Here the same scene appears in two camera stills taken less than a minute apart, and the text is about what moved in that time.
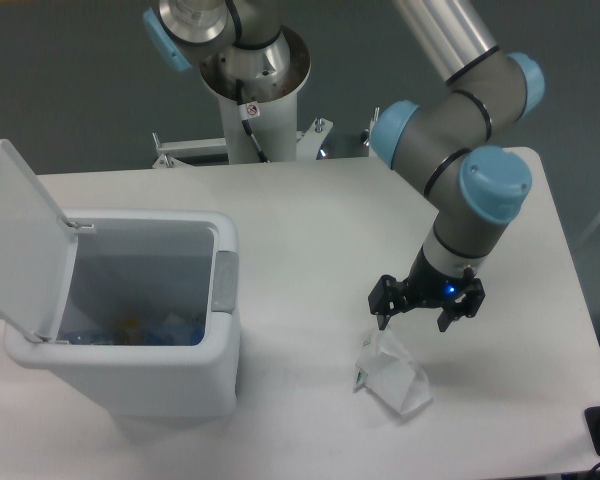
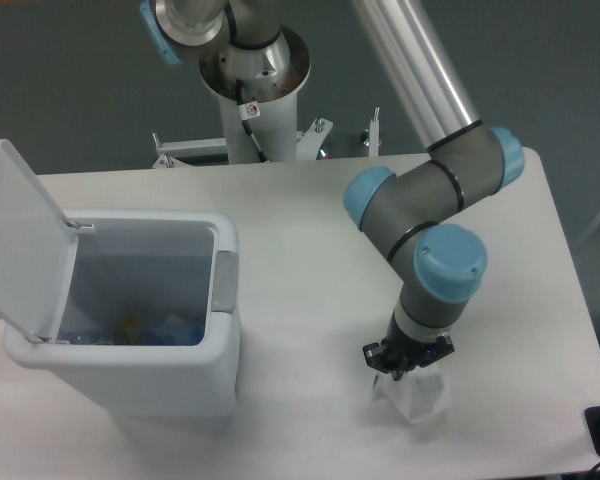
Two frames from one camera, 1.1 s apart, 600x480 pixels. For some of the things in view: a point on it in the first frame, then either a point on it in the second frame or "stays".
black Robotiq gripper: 430,289 -> 399,354
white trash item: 175,325 stays
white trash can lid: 27,250 stays
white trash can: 151,322 stays
